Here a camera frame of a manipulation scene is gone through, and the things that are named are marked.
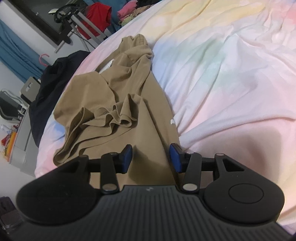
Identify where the silver tripod stand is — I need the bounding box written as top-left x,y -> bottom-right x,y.
48,3 -> 111,52

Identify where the olive tan garment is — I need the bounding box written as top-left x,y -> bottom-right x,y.
119,5 -> 152,27

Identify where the white dressing table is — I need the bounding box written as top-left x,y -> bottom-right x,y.
9,110 -> 38,177

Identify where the left blue curtain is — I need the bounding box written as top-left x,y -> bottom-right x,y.
0,22 -> 45,82

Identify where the red garment on stand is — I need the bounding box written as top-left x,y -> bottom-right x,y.
78,2 -> 112,40

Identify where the pink garment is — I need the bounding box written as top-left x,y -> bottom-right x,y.
117,0 -> 137,20

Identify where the dark navy garment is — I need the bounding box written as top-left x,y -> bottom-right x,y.
29,50 -> 90,146

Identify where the tan hoodie jacket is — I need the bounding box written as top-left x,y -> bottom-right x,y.
53,34 -> 179,186

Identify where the pastel tie-dye bed sheet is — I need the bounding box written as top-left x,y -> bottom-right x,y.
34,0 -> 296,229

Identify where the pink clothes hanger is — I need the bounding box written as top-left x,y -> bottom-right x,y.
39,53 -> 49,67

